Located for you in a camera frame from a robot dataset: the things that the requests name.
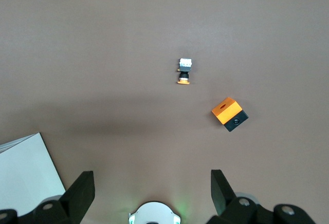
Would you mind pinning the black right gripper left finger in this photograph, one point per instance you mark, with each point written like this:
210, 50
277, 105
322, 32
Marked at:
82, 190

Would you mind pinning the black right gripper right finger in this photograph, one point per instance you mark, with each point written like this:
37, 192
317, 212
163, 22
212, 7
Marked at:
221, 193

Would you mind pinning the orange push button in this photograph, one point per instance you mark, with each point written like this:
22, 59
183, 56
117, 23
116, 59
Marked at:
184, 72

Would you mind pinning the white drawer cabinet shell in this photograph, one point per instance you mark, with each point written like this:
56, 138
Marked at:
25, 170

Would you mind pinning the orange and black button box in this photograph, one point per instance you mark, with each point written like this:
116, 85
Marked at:
227, 111

